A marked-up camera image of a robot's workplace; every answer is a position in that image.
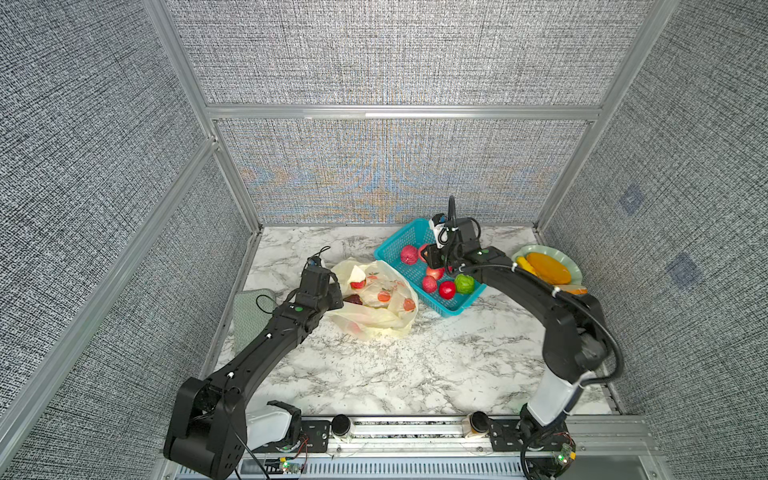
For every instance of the left black knob on rail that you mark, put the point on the left black knob on rail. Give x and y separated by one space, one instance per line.
341 426

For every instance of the aluminium front rail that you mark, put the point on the aluminium front rail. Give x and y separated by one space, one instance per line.
288 446

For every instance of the translucent yellowish plastic bag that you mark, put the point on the translucent yellowish plastic bag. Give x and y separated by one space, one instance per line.
390 304

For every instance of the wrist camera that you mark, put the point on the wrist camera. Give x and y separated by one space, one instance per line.
442 227
315 261

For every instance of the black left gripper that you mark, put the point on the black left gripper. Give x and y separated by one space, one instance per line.
333 290

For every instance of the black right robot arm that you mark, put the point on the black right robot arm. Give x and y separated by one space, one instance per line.
578 349

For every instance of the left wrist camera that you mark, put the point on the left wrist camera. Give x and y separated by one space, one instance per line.
315 261

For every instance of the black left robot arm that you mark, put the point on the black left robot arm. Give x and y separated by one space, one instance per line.
207 432

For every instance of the pink wrinkled fruit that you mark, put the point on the pink wrinkled fruit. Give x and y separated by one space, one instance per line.
409 255

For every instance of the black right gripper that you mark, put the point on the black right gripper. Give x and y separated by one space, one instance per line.
431 256

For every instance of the green waffle cloth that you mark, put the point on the green waffle cloth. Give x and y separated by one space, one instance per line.
251 312

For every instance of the dark purple wrinkled fruit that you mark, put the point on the dark purple wrinkled fruit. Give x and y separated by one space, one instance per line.
353 299

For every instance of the round orange bread toy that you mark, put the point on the round orange bread toy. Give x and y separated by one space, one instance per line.
549 269

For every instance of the red apple with stem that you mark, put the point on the red apple with stem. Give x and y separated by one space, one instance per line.
429 284

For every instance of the orange toast slice toy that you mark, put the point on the orange toast slice toy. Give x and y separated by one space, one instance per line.
574 289

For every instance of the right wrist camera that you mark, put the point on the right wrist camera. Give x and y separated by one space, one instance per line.
442 227

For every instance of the green apple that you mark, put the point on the green apple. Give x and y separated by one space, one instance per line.
464 284

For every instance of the teal plastic basket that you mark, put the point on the teal plastic basket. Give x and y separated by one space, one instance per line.
417 233

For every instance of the yellow banana toy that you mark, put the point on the yellow banana toy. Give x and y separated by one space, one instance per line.
526 265

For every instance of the black knob on rail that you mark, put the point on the black knob on rail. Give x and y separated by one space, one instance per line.
341 426
478 423

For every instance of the light green scalloped plate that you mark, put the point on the light green scalloped plate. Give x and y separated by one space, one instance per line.
577 276

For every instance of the right black knob on rail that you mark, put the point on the right black knob on rail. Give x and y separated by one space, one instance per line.
478 423

